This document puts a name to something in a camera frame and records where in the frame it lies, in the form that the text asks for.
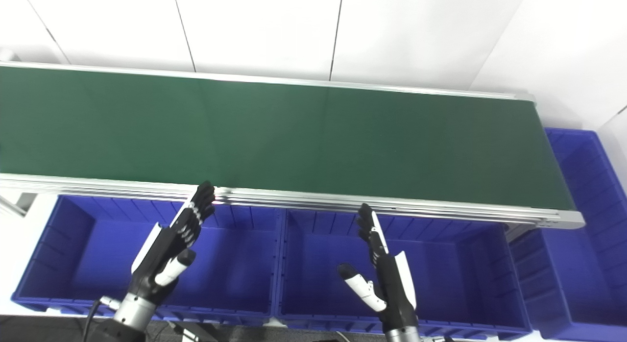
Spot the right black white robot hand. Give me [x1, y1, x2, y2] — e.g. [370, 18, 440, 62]
[337, 203, 420, 333]

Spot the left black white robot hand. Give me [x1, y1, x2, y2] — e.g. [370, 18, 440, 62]
[128, 181, 217, 304]

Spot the blue plastic bin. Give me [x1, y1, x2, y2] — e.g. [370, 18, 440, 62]
[509, 128, 627, 342]
[274, 208, 533, 341]
[11, 195, 286, 328]

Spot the white black robot body part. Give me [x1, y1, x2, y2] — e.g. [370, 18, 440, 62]
[167, 321, 217, 342]

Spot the aluminium conveyor support leg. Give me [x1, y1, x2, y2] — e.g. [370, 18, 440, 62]
[0, 192, 38, 218]

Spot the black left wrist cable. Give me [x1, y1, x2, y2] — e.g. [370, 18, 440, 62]
[81, 295, 121, 342]

